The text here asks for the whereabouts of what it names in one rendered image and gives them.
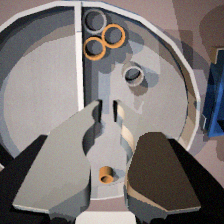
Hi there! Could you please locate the blue open crate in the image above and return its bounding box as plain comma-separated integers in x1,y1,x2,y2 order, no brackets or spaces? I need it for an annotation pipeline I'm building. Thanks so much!
199,46,224,137

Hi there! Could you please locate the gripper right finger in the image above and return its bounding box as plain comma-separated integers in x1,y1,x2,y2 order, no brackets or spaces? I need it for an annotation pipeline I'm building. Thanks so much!
113,99,224,224

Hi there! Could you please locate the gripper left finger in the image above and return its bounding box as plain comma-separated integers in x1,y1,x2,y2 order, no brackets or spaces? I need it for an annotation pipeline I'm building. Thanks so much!
0,99,103,224

